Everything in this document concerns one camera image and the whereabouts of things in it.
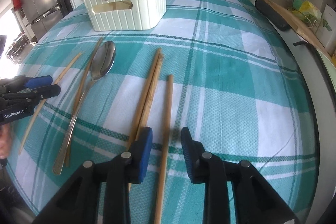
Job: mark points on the steel spoon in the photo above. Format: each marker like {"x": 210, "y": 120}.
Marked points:
{"x": 105, "y": 58}

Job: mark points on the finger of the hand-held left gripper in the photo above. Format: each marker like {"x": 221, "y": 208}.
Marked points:
{"x": 48, "y": 90}
{"x": 39, "y": 81}

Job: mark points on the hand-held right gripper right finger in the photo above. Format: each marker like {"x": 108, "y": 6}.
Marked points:
{"x": 187, "y": 155}

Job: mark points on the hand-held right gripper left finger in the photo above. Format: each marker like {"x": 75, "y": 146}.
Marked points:
{"x": 144, "y": 155}

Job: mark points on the teal plaid tablecloth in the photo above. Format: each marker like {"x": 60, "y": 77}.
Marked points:
{"x": 223, "y": 69}

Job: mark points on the person's left hand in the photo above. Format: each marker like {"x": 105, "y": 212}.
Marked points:
{"x": 4, "y": 140}

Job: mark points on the wooden cutting board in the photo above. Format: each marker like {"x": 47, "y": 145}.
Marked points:
{"x": 299, "y": 24}

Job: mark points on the yellow green bag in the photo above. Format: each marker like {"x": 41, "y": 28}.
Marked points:
{"x": 307, "y": 8}

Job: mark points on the green tray with fork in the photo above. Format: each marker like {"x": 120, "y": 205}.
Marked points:
{"x": 331, "y": 62}

